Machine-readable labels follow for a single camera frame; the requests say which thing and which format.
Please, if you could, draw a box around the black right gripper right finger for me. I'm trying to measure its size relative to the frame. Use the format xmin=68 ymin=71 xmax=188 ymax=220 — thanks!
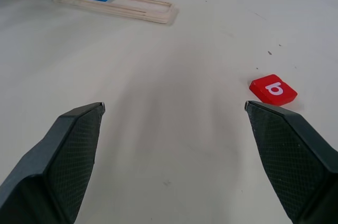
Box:
xmin=244 ymin=100 xmax=338 ymax=224

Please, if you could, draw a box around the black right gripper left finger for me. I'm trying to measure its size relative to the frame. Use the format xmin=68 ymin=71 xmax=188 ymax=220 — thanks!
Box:
xmin=0 ymin=102 xmax=106 ymax=224

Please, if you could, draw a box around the red letter tile b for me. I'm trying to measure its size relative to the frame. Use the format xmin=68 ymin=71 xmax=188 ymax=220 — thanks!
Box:
xmin=249 ymin=73 xmax=298 ymax=107

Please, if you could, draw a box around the light wooden letter tray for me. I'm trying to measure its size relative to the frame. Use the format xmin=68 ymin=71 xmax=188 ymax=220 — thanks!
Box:
xmin=52 ymin=0 xmax=177 ymax=25

